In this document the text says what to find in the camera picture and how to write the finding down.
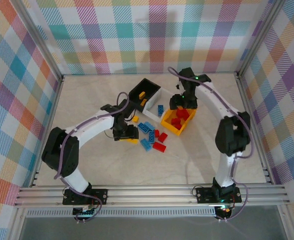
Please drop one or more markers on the yellow plastic bin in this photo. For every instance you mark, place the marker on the yellow plastic bin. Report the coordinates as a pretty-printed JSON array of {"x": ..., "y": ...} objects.
[{"x": 173, "y": 128}]

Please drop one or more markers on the small red lego brick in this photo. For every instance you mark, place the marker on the small red lego brick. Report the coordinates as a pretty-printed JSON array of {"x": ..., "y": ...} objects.
[{"x": 157, "y": 133}]

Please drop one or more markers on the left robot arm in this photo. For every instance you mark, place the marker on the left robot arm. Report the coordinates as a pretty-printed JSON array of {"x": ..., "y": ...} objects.
[{"x": 66, "y": 155}]

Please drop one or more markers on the aluminium mounting rail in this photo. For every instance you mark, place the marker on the aluminium mounting rail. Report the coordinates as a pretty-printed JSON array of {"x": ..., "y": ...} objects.
[{"x": 149, "y": 196}]

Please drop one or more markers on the black plastic bin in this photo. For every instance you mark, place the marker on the black plastic bin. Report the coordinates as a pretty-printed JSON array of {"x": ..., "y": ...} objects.
[{"x": 149, "y": 87}]

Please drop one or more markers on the aluminium frame post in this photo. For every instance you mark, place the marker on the aluminium frame post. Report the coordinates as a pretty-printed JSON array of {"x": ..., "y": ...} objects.
[
  {"x": 39, "y": 40},
  {"x": 260, "y": 37}
]

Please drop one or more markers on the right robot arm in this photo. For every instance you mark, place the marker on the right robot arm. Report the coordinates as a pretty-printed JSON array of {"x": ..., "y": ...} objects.
[{"x": 233, "y": 140}]

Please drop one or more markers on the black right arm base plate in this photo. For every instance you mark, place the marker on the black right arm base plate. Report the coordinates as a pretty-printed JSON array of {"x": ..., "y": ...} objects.
[{"x": 204, "y": 195}]

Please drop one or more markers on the white plastic bin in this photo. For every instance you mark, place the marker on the white plastic bin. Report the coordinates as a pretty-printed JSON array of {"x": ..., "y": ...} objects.
[{"x": 153, "y": 113}]

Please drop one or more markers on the aluminium table edge rail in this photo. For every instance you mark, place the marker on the aluminium table edge rail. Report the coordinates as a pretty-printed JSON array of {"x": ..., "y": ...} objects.
[
  {"x": 255, "y": 140},
  {"x": 50, "y": 120}
]

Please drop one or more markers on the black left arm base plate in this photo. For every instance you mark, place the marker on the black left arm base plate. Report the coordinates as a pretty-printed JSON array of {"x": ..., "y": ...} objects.
[{"x": 99, "y": 195}]

